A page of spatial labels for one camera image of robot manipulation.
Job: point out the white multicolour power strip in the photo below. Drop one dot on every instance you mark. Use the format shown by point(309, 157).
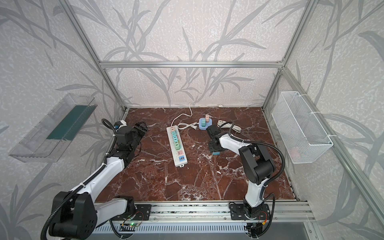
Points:
point(179, 156)

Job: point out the white wire mesh basket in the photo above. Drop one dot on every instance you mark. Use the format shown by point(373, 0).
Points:
point(303, 135)

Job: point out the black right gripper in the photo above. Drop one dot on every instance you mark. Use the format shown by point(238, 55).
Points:
point(213, 133)

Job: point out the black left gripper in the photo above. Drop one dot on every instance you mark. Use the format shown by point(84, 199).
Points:
point(139, 128)

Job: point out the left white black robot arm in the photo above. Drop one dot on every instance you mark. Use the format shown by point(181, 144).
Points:
point(75, 214)

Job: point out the light blue square socket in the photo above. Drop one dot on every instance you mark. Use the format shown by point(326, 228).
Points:
point(208, 124)

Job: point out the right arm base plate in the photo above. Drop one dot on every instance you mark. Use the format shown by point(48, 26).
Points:
point(238, 211)

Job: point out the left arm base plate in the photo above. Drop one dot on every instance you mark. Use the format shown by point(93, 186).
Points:
point(143, 212)

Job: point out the clear plastic wall tray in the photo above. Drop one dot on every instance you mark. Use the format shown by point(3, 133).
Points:
point(50, 138)

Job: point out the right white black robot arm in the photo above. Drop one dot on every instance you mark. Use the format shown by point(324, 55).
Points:
point(257, 162)

